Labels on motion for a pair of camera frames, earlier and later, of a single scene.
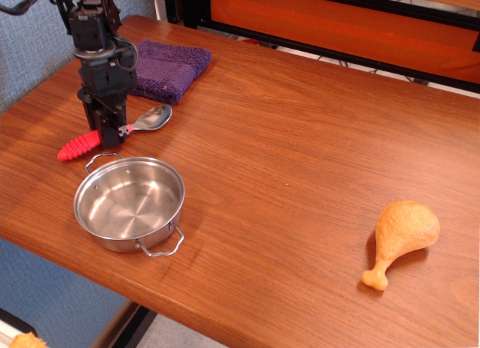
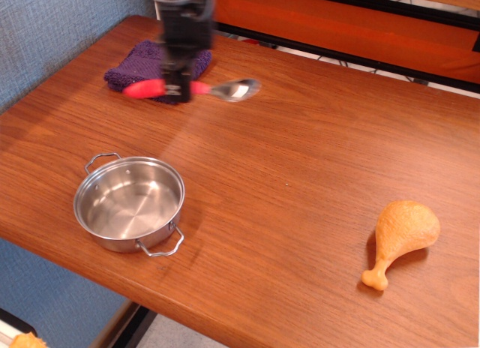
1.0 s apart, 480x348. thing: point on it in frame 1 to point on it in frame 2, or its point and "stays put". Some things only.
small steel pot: x=126 y=203 stays put
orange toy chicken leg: x=403 y=226 stays put
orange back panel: x=397 y=38 stays put
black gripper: x=108 y=76 to x=187 y=17
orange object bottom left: x=27 y=340 stays put
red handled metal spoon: x=150 y=118 to x=235 y=91
